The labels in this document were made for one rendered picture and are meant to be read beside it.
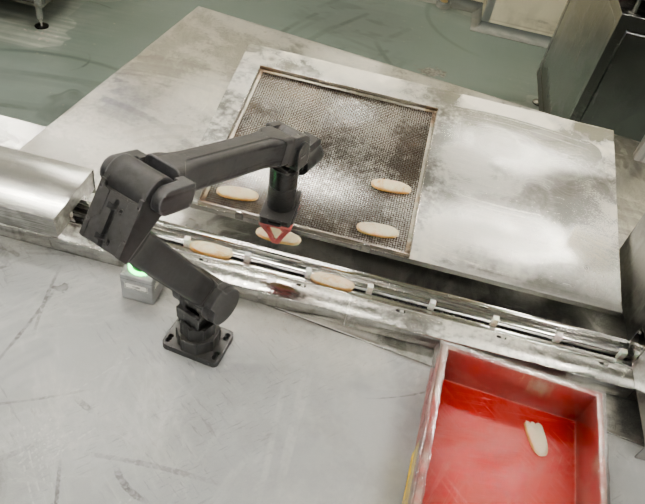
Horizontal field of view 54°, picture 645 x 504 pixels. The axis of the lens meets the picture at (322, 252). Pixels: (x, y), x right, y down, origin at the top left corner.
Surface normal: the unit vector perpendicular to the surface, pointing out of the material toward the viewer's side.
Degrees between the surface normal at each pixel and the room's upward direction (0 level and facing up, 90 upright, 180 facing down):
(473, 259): 10
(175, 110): 0
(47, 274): 0
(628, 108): 90
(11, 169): 0
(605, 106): 91
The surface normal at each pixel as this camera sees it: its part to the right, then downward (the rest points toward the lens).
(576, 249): 0.10, -0.56
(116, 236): -0.36, 0.04
